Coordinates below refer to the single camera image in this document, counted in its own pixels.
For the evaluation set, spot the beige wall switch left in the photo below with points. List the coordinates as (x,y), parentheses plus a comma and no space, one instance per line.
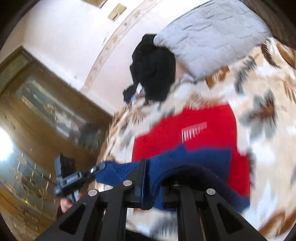
(116,12)

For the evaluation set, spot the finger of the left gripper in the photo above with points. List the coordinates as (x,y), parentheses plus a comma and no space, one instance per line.
(98,167)

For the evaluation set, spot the red and navy boys sweater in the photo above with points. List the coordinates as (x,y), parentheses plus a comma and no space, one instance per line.
(192,157)

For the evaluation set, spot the small dark purple clothes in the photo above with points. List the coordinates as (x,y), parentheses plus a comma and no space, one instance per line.
(132,93)

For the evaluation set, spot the wooden glass panel door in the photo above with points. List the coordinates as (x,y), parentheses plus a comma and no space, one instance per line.
(42,118)

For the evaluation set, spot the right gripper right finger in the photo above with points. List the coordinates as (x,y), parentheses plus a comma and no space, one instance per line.
(206,216)

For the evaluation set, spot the person left hand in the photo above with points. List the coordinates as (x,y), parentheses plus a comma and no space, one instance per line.
(65,204)

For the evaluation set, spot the small framed wall panel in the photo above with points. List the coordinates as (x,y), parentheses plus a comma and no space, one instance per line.
(96,3)

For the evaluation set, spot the black garment pile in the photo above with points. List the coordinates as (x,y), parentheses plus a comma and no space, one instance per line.
(154,68)

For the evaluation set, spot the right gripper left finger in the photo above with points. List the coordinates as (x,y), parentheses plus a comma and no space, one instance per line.
(102,215)

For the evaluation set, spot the grey quilted pillow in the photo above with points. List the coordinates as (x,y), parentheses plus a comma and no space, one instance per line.
(213,35)

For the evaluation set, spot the striped floral brown cushion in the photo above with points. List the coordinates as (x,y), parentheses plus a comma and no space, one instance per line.
(281,26)

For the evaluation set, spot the leaf pattern beige blanket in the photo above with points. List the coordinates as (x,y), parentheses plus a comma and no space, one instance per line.
(247,107)

